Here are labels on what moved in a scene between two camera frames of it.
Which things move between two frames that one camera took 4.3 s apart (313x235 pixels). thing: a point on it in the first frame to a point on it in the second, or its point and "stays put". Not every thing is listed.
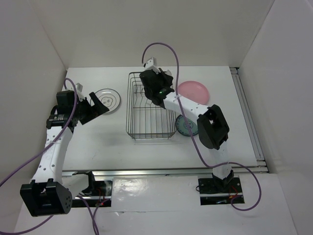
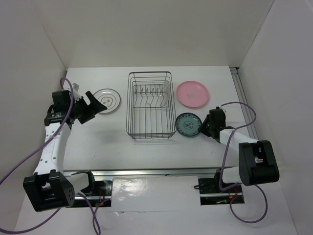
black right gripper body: (162, 78) to (207, 126)
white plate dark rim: (109, 98) stays put
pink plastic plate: (194, 90) stays put
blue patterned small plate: (181, 127) stays put
